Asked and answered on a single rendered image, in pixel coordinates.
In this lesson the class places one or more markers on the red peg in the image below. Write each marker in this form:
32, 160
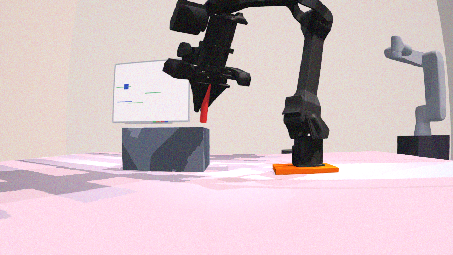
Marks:
204, 107

